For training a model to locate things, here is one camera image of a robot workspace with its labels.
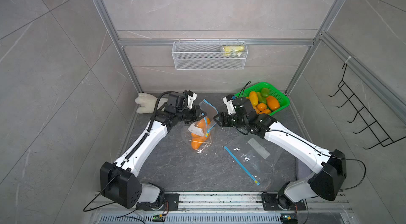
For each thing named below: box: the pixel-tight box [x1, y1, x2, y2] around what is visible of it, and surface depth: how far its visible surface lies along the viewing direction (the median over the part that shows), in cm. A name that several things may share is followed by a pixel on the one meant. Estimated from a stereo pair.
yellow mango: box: [248, 90, 260, 107], surface depth 108 cm
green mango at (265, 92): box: [260, 87, 270, 98], surface depth 113 cm
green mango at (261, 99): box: [256, 91, 267, 105], surface depth 112 cm
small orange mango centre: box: [256, 102, 267, 111], surface depth 104 cm
